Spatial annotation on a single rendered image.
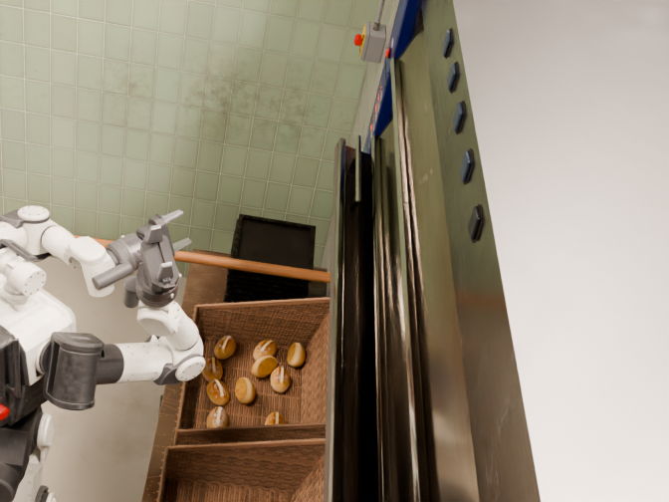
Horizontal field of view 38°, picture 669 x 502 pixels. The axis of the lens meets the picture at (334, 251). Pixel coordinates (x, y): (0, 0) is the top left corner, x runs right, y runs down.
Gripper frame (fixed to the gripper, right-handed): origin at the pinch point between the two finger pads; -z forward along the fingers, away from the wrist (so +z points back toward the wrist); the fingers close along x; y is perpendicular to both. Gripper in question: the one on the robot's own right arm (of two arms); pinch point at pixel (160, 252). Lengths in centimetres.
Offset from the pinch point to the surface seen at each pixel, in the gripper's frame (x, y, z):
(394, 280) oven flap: -7, 56, 29
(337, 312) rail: -10, 42, 33
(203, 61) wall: 136, 59, 132
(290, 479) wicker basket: -30, 36, 110
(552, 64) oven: 12, 85, -24
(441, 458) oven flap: -58, 31, -24
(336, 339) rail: -17, 38, 29
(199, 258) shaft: 29, 22, 72
